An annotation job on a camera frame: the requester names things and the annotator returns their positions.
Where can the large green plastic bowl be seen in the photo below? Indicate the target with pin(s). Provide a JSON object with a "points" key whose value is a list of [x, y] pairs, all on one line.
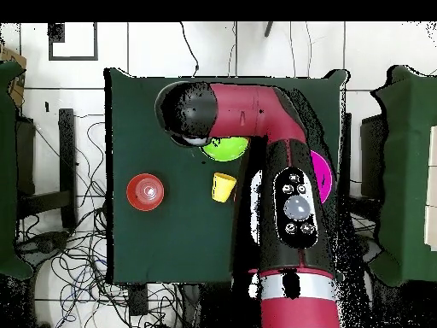
{"points": [[225, 150]]}

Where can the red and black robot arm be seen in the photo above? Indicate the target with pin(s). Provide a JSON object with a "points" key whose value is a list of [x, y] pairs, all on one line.
{"points": [[259, 109]]}

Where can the yellow plastic cup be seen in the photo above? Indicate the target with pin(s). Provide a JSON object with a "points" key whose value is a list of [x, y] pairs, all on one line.
{"points": [[222, 189]]}

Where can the dark green table cloth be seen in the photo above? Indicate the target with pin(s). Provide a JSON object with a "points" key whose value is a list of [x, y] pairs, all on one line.
{"points": [[153, 232]]}

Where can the orange plastic bowl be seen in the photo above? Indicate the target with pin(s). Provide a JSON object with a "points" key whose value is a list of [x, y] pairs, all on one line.
{"points": [[136, 191]]}

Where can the large pink plastic bowl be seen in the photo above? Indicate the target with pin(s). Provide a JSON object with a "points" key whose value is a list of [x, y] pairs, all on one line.
{"points": [[324, 177]]}

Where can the black metal stand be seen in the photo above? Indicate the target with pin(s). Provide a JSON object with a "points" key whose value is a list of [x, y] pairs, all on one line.
{"points": [[66, 153], [346, 153]]}

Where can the black box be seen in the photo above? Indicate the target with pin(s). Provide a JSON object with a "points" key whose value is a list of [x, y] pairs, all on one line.
{"points": [[372, 153]]}

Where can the short black rod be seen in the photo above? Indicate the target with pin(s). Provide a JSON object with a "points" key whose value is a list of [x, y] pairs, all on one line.
{"points": [[268, 29]]}

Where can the green-clothed side table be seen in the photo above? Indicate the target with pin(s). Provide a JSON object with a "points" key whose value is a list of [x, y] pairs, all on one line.
{"points": [[6, 171], [409, 171]]}

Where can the cardboard box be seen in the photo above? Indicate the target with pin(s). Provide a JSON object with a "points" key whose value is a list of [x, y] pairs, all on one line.
{"points": [[18, 92]]}

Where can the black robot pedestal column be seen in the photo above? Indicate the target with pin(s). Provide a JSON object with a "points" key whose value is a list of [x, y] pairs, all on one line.
{"points": [[215, 307]]}

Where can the black pedestal leg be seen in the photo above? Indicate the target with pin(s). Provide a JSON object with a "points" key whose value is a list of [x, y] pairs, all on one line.
{"points": [[47, 244]]}

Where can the black square floor frame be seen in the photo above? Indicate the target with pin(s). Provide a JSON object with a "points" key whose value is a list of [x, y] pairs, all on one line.
{"points": [[73, 58]]}

